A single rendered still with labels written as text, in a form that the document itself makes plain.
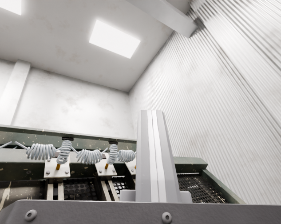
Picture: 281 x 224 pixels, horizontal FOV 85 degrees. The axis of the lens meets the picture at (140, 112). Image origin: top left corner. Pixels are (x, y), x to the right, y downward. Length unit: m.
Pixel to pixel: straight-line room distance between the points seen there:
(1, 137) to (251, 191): 2.81
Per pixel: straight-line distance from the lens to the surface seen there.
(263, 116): 2.70
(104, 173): 0.84
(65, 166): 0.83
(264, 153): 2.67
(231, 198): 1.46
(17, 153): 0.90
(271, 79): 2.63
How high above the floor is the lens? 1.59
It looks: 33 degrees up
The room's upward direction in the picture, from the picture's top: 11 degrees counter-clockwise
